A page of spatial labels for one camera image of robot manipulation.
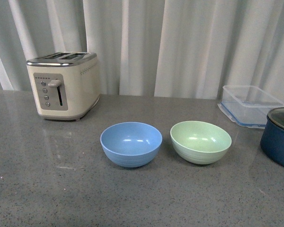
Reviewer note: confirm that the clear plastic food container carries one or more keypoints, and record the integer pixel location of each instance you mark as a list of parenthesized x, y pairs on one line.
[(247, 106)]

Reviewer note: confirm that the cream two-slot toaster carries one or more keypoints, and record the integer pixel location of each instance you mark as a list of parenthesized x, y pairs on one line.
[(65, 85)]

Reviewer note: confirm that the green bowl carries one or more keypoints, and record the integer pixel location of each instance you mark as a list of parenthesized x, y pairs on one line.
[(200, 142)]

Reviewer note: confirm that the blue bowl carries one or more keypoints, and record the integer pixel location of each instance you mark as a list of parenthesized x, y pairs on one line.
[(131, 144)]

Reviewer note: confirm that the dark blue pot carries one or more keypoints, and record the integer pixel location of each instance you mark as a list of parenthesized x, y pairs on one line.
[(272, 141)]

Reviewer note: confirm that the white pleated curtain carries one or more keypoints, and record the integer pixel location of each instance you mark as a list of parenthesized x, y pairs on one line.
[(171, 48)]

